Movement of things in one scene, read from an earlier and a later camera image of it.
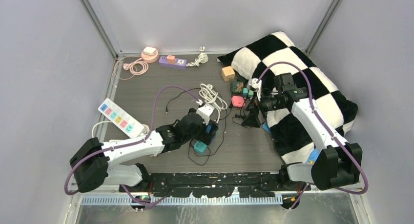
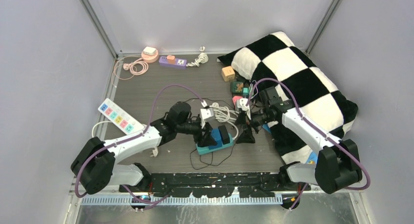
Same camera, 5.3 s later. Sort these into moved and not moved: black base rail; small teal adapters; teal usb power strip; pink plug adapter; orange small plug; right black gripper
Moved: right black gripper; teal usb power strip
Not moved: orange small plug; pink plug adapter; black base rail; small teal adapters
